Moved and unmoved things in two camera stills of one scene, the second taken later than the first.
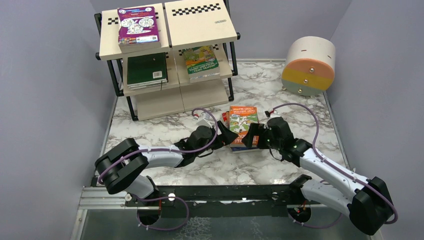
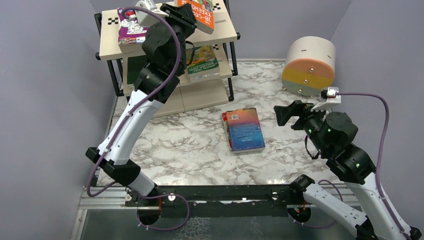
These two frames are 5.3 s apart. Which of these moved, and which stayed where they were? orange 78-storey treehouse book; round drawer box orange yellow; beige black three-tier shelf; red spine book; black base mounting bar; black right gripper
Moved: orange 78-storey treehouse book; black right gripper
Stayed: red spine book; black base mounting bar; beige black three-tier shelf; round drawer box orange yellow
